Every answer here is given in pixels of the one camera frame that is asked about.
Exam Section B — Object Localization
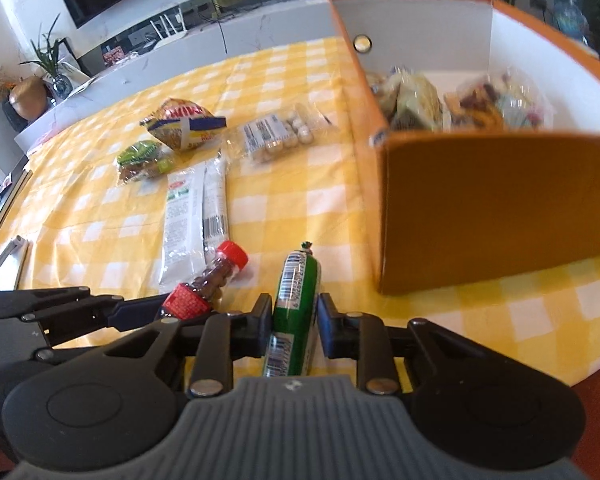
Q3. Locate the water jug with pump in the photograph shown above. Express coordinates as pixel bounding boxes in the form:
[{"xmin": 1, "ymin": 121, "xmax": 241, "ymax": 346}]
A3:
[{"xmin": 554, "ymin": 0, "xmax": 588, "ymax": 46}]

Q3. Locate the green sausage stick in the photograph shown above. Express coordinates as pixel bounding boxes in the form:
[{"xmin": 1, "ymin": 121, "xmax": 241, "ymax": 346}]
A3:
[{"xmin": 262, "ymin": 242, "xmax": 322, "ymax": 377}]

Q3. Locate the copper round vase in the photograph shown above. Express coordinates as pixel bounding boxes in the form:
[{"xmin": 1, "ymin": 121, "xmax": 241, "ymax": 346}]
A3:
[{"xmin": 9, "ymin": 76, "xmax": 47, "ymax": 122}]

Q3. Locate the potted green grass plant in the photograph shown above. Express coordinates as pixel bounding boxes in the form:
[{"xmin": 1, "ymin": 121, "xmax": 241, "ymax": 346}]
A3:
[{"xmin": 20, "ymin": 14, "xmax": 72, "ymax": 100}]

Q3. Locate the waffle snack bag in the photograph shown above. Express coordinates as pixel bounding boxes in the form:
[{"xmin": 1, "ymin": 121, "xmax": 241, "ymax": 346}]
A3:
[{"xmin": 366, "ymin": 67, "xmax": 443, "ymax": 131}]

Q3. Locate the orange cardboard box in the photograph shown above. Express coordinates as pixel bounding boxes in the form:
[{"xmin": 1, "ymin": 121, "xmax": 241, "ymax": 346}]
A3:
[{"xmin": 330, "ymin": 0, "xmax": 600, "ymax": 295}]

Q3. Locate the white wifi router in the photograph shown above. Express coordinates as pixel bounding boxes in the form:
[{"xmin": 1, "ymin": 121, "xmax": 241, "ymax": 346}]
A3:
[{"xmin": 149, "ymin": 12, "xmax": 187, "ymax": 44}]

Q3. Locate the red cap candy bottle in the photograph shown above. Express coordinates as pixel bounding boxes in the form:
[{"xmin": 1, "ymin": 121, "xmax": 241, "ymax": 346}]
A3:
[{"xmin": 157, "ymin": 240, "xmax": 249, "ymax": 322}]

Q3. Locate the colourful veggie chips bag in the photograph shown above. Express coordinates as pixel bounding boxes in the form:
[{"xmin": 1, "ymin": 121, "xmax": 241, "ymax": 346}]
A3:
[{"xmin": 443, "ymin": 67, "xmax": 555, "ymax": 130}]

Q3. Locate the green label snack bag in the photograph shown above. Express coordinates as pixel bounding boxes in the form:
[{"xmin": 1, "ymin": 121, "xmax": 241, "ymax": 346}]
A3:
[{"xmin": 114, "ymin": 140, "xmax": 175, "ymax": 184}]

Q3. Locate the white yam balls bag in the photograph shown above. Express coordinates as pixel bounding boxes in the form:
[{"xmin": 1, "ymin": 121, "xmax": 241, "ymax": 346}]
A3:
[{"xmin": 222, "ymin": 103, "xmax": 337, "ymax": 165}]

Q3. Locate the white long snack packet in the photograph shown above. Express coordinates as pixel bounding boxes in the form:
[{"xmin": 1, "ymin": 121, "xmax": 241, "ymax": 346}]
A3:
[{"xmin": 158, "ymin": 155, "xmax": 230, "ymax": 294}]

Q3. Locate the yellow blue chips bag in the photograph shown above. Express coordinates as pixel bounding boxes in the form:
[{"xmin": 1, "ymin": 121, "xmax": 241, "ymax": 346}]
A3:
[{"xmin": 140, "ymin": 98, "xmax": 226, "ymax": 152}]

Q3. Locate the yellow checkered tablecloth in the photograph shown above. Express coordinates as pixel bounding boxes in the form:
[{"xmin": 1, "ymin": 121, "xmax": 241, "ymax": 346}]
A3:
[{"xmin": 0, "ymin": 39, "xmax": 600, "ymax": 384}]

